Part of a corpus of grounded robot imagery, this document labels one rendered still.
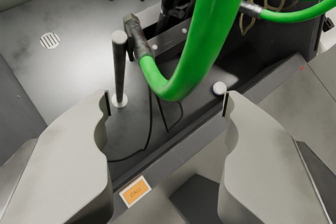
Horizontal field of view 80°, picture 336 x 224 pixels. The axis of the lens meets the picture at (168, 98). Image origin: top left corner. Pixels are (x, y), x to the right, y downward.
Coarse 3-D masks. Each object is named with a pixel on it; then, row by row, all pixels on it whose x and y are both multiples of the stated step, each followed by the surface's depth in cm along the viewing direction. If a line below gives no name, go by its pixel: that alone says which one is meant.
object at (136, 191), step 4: (140, 180) 37; (136, 184) 37; (140, 184) 37; (144, 184) 37; (124, 188) 37; (132, 188) 36; (136, 188) 36; (140, 188) 37; (144, 188) 37; (124, 192) 36; (128, 192) 36; (132, 192) 36; (136, 192) 36; (140, 192) 36; (124, 196) 36; (128, 196) 36; (132, 196) 36; (136, 196) 36; (128, 200) 36; (132, 200) 36
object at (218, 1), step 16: (208, 0) 6; (224, 0) 6; (240, 0) 6; (192, 16) 7; (208, 16) 6; (224, 16) 6; (192, 32) 7; (208, 32) 7; (224, 32) 7; (192, 48) 7; (208, 48) 7; (144, 64) 18; (192, 64) 8; (208, 64) 8; (160, 80) 15; (176, 80) 10; (192, 80) 9; (160, 96) 13; (176, 96) 11
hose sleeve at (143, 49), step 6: (132, 24) 24; (138, 24) 24; (132, 30) 23; (138, 30) 23; (132, 36) 22; (138, 36) 22; (144, 36) 22; (132, 42) 21; (138, 42) 21; (144, 42) 21; (138, 48) 20; (144, 48) 20; (150, 48) 20; (138, 54) 20; (144, 54) 19; (150, 54) 20; (138, 60) 20
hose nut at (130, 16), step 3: (126, 15) 25; (129, 15) 25; (132, 15) 25; (123, 18) 25; (126, 18) 25; (129, 18) 25; (132, 18) 25; (135, 18) 25; (123, 21) 25; (126, 21) 25; (138, 21) 25; (123, 24) 26
